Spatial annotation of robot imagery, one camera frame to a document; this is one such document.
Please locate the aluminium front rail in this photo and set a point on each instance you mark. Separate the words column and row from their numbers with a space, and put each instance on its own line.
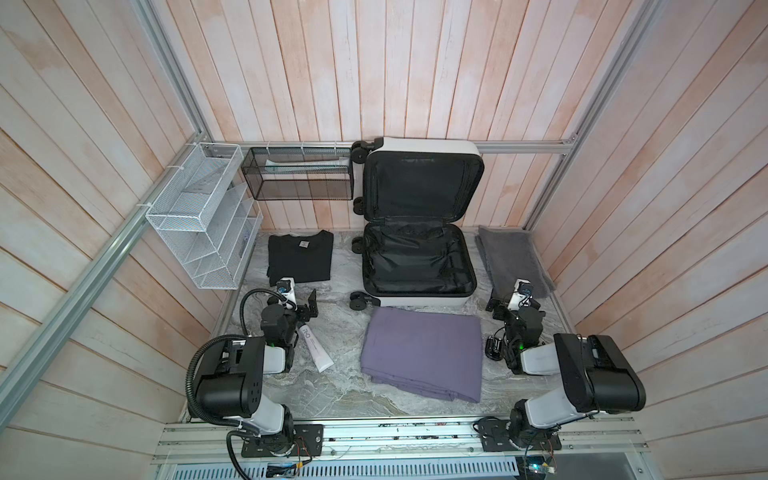
column 443, row 437

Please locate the white and black suitcase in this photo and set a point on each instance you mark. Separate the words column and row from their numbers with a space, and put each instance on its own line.
column 413, row 193

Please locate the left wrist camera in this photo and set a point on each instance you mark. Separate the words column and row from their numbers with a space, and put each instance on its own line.
column 286, row 287

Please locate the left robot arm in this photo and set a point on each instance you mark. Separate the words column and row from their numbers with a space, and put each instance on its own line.
column 225, row 377

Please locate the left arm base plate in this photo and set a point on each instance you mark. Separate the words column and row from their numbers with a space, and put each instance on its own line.
column 305, row 440

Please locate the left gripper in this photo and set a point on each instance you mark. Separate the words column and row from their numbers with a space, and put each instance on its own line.
column 302, row 306

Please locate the purple towel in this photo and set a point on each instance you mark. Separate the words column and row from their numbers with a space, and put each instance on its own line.
column 433, row 355

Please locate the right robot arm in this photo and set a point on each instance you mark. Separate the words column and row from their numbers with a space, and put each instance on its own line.
column 595, row 377

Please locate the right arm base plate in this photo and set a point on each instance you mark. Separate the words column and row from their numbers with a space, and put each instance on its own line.
column 497, row 435

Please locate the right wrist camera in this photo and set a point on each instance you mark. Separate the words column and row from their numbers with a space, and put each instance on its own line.
column 521, row 296

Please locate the black t-shirt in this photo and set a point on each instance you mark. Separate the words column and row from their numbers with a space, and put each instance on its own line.
column 306, row 259

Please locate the grey folded towel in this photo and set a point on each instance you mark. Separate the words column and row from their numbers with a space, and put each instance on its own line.
column 509, row 255

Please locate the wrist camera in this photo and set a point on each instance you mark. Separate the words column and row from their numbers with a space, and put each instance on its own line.
column 521, row 296
column 286, row 287

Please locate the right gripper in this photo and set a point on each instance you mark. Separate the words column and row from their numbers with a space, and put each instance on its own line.
column 504, row 306

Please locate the white wire mesh rack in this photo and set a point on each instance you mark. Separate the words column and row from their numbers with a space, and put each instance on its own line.
column 206, row 218

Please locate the white cosmetic tube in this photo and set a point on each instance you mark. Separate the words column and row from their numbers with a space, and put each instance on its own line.
column 319, row 355

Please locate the black mesh wall basket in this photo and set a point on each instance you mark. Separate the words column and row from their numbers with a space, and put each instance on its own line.
column 299, row 173

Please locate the black electric shaver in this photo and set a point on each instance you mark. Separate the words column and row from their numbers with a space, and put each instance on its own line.
column 493, row 348

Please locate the green circuit board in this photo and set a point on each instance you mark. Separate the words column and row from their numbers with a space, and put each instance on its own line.
column 534, row 468

